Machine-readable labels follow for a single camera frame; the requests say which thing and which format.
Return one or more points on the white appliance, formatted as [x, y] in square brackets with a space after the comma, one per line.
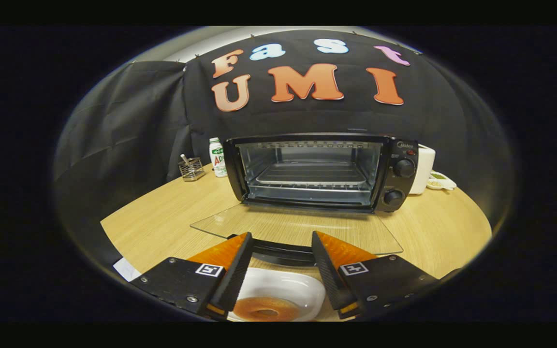
[426, 166]

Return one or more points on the metal utensil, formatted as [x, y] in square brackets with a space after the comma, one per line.
[184, 159]

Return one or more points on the white oval dish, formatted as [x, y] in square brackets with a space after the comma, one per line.
[283, 285]

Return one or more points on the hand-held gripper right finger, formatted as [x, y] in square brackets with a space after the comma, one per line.
[329, 275]

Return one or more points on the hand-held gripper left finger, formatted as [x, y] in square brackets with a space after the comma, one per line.
[237, 275]

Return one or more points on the small white condiment dish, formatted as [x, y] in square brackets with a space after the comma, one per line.
[442, 182]

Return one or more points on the brown bagel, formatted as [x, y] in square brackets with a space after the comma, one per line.
[259, 307]

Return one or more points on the white paper sheet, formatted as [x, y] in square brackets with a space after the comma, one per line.
[126, 269]

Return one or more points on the metal oven rack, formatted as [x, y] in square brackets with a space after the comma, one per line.
[307, 174]

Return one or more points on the white bottle green label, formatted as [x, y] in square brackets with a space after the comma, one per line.
[218, 159]

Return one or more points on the black toaster oven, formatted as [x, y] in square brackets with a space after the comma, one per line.
[402, 186]

